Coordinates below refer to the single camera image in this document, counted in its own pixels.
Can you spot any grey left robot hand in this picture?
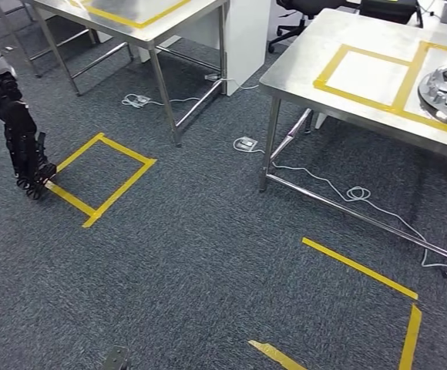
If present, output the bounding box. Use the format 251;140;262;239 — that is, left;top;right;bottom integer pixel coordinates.
13;129;57;200

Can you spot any steel workbench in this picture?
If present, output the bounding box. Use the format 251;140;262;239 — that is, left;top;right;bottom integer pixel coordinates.
257;7;447;279
27;0;230;148

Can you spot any yellow workbench tape outline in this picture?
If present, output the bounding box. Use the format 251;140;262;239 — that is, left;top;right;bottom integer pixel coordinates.
67;0;192;29
313;40;447;140

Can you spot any yellow floor tape marking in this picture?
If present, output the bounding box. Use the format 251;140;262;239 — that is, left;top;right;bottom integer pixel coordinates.
248;237;423;370
45;133;158;228

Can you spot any white power adapter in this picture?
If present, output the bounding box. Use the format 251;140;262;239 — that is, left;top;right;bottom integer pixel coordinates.
121;93;152;109
233;136;259;153

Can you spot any black robot foot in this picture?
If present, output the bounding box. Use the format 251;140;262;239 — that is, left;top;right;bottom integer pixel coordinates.
102;346;130;370

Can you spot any white side panel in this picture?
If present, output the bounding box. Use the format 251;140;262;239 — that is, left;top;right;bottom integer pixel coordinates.
223;0;273;97

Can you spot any black office chair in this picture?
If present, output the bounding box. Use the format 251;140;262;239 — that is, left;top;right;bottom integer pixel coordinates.
268;0;347;55

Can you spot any thin white adapter cable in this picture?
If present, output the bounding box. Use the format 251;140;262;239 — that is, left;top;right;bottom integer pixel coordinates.
262;150;447;333
146;76;260;106

